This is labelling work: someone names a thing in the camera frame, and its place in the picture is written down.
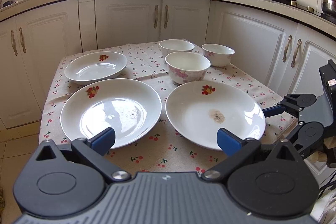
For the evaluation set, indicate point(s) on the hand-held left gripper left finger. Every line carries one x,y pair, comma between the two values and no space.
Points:
105,138

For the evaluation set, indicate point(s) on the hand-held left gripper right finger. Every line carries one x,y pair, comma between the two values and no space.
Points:
228,141

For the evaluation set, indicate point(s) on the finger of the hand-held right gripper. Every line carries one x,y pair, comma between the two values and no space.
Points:
274,110
311,133

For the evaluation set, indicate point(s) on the large white fruit-print plate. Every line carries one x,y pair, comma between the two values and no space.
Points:
113,108

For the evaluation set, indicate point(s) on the white plate with brown stain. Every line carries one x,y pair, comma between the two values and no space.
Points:
194,113

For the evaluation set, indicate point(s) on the small white fruit-print plate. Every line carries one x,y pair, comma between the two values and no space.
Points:
97,69

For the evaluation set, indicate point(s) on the small pink floral bowl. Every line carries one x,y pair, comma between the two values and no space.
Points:
218,56

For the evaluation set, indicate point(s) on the large pink floral bowl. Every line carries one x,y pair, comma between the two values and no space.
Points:
187,66

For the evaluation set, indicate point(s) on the plain white bowl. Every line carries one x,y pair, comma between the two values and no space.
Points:
176,47

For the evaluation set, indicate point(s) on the person's right hand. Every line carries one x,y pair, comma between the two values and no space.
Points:
320,157

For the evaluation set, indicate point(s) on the white cabinet door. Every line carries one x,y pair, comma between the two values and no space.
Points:
249,40
47,43
126,19
315,61
6,82
189,19

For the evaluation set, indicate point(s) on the cherry print tablecloth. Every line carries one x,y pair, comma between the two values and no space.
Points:
157,150

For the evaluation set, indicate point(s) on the brass stove knob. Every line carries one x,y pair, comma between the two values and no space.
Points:
310,9
293,3

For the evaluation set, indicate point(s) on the black gas stove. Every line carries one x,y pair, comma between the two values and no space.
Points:
302,6

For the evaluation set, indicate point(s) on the steel pot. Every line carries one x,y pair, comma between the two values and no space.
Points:
328,1

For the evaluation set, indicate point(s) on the narrow white cabinet panel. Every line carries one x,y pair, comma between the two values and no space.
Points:
88,24

